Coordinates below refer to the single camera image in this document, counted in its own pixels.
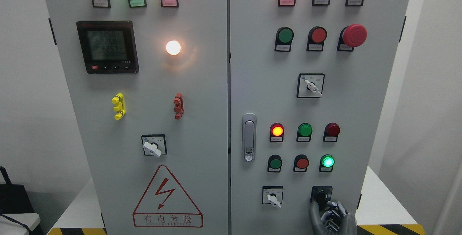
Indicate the green push button upper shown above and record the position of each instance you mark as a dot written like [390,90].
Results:
[283,39]

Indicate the white selector switch upper right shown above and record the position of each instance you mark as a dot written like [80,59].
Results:
[310,85]

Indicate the green push button lower right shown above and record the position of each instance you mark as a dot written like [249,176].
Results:
[326,163]

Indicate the red lit indicator lower left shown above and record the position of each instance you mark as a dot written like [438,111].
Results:
[276,133]

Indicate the red electric hazard warning sticker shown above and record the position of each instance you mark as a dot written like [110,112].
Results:
[166,204]

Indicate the red terminal clip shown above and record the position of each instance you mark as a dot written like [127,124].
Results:
[179,106]

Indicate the red push button lower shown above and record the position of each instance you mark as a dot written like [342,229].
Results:
[301,163]

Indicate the red push button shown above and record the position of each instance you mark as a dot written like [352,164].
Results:
[316,39]
[301,163]

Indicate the white selector switch left door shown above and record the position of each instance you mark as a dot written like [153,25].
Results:
[154,145]

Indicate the green push button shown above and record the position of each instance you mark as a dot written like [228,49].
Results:
[283,39]
[274,164]
[326,163]

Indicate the black rotary knob switch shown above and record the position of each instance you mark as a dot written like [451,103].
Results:
[321,194]

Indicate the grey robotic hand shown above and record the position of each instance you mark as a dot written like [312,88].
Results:
[334,219]

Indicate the white box lower left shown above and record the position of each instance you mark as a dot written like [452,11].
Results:
[20,224]

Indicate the red push button upper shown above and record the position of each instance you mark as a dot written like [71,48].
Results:
[316,39]

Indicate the black digital power meter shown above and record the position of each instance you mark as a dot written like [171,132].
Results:
[108,47]

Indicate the green push button lower left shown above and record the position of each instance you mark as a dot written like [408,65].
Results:
[274,164]

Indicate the grey electrical control cabinet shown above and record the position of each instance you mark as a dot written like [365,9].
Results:
[227,67]

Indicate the white selector switch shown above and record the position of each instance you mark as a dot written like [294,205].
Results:
[272,195]
[310,85]

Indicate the red emergency stop mushroom button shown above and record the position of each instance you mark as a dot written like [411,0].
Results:
[352,36]

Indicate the yellow terminal clip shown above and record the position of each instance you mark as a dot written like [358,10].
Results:
[119,106]

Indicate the green indicator light lower middle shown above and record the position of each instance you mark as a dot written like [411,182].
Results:
[304,133]

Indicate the white lit indicator lamp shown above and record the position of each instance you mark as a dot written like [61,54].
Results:
[173,47]

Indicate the red indicator light lower right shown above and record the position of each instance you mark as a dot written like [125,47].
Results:
[331,132]

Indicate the black device with antenna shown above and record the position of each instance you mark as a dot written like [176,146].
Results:
[13,197]

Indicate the white selector switch lower right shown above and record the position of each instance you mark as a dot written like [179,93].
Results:
[272,195]

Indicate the silver door latch handle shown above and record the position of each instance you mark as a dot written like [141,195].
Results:
[248,137]

